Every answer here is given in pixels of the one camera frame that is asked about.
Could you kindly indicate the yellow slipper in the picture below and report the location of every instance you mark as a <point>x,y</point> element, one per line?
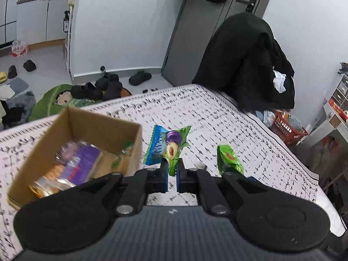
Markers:
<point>2,77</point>

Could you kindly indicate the grey door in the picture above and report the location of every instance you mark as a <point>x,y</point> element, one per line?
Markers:
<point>195,32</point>

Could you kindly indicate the clear cracker packet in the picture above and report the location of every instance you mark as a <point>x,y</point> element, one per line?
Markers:
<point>49,182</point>

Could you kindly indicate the black spray bottle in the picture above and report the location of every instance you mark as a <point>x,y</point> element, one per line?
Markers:
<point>66,23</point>

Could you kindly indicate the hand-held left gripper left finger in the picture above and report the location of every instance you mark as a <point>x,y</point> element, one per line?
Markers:
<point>164,176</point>

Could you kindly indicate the black coat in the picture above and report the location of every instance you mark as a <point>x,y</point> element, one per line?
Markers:
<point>239,59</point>

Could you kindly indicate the white drawer unit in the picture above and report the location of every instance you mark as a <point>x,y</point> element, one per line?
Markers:
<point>341,89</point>

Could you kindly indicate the black shoe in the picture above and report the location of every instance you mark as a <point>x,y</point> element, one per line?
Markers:
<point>107,80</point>
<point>140,77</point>
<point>85,91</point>
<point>112,90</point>

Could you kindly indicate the dark green biscuit packet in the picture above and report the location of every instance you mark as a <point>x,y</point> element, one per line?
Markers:
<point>126,149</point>

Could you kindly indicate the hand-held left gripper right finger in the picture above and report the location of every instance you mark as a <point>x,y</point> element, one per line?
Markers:
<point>179,178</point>

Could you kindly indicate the green cartoon floor rug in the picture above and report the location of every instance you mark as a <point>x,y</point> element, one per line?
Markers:
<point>49,100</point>

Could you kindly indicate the white kitchen cabinet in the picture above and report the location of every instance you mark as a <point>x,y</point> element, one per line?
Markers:
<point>32,19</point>

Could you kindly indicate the white narrow rack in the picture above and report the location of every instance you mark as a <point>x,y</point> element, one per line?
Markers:
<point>69,46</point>

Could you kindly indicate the black slipper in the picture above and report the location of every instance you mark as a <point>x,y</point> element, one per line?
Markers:
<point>12,72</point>
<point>30,65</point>

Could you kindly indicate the white garment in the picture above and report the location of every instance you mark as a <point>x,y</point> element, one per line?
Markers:
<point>280,81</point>

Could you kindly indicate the white side table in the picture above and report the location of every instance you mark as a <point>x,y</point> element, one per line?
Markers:
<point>320,133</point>

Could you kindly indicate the red and white plastic bag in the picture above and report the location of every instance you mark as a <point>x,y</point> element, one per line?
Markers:
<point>19,49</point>

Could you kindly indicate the red plastic basket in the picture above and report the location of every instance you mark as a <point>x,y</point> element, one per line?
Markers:
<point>285,132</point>

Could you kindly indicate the long purple snack packet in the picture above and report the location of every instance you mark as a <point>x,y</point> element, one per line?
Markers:
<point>81,165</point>

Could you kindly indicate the blue and green snack packet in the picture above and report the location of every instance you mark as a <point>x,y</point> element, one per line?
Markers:
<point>171,144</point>

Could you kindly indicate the grey fluffy rug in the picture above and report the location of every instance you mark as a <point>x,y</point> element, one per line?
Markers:
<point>21,99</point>

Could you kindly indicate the black-patterned white bed sheet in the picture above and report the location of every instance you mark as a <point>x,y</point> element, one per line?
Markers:
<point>217,108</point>

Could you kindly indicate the cardboard box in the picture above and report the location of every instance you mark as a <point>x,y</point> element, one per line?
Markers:
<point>95,125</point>

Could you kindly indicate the dark cloth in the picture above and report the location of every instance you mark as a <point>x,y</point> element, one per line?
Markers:
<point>13,117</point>

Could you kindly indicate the grey-blue floor mat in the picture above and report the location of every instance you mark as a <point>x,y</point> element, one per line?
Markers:
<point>19,83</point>

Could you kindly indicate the bright green snack packet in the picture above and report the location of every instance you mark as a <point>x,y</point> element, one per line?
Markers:
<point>228,159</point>

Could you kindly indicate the red flat box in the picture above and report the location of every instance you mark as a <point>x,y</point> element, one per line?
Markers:
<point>337,108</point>

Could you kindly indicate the blue and white bag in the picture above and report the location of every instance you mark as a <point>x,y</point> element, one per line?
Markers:
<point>265,118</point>

